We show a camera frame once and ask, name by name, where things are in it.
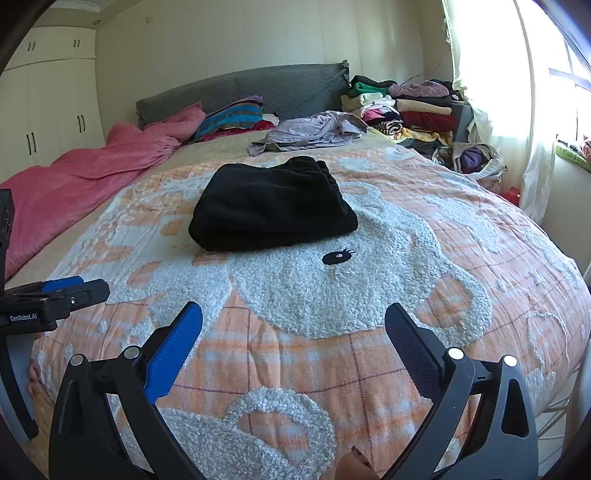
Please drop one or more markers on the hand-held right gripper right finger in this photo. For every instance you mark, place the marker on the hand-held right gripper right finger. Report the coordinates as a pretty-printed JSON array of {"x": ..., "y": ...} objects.
[{"x": 413, "y": 350}]

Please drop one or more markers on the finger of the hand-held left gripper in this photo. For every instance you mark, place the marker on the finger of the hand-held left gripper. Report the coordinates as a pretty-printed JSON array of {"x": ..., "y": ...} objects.
[
  {"x": 87, "y": 295},
  {"x": 62, "y": 284}
]

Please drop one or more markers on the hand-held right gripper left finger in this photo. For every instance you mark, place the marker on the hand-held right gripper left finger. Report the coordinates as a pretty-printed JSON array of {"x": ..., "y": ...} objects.
[{"x": 175, "y": 350}]

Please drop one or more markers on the black sweater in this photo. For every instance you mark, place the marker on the black sweater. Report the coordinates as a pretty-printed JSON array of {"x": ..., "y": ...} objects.
[{"x": 268, "y": 207}]

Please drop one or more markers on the plastic bag of clothes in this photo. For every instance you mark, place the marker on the plastic bag of clothes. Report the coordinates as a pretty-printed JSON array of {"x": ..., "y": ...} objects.
[{"x": 475, "y": 159}]

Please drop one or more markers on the pile of folded clothes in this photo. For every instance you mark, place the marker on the pile of folded clothes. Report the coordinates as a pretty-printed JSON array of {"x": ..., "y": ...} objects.
[{"x": 425, "y": 120}]

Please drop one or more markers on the person's left hand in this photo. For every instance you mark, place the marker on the person's left hand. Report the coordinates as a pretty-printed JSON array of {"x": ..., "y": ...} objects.
[{"x": 34, "y": 374}]

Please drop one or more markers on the person's right hand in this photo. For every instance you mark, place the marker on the person's right hand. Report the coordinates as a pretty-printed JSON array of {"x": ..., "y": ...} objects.
[{"x": 354, "y": 467}]

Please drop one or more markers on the pink quilt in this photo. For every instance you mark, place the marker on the pink quilt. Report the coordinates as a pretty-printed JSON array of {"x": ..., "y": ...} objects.
[{"x": 83, "y": 170}]

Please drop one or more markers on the orange white fleece blanket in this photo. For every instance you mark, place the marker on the orange white fleece blanket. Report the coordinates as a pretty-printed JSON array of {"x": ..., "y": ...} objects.
[{"x": 461, "y": 240}]

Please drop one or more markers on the white wardrobe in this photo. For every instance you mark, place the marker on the white wardrobe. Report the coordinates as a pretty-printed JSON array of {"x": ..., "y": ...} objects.
[{"x": 51, "y": 101}]

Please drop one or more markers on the small red object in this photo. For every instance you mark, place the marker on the small red object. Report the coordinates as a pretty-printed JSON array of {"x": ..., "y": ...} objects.
[{"x": 511, "y": 194}]

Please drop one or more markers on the striped folded cloth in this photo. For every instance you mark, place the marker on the striped folded cloth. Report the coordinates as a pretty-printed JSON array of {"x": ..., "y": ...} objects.
[{"x": 231, "y": 115}]

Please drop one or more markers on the magenta cloth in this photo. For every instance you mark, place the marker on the magenta cloth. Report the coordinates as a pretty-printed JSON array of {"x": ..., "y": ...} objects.
[{"x": 265, "y": 125}]

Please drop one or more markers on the lilac garment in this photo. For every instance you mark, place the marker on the lilac garment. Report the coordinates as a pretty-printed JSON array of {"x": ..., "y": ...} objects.
[{"x": 314, "y": 129}]

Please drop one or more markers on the green cloth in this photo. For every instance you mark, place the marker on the green cloth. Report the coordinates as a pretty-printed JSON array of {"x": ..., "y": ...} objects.
[{"x": 572, "y": 156}]

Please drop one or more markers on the grey padded headboard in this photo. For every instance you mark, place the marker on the grey padded headboard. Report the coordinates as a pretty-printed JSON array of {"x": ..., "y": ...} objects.
[{"x": 277, "y": 87}]

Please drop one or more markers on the white curtain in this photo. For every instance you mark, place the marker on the white curtain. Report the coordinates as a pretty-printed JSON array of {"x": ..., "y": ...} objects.
[{"x": 498, "y": 83}]

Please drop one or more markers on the window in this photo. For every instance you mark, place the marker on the window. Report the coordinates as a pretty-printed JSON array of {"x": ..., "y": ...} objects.
[{"x": 579, "y": 64}]

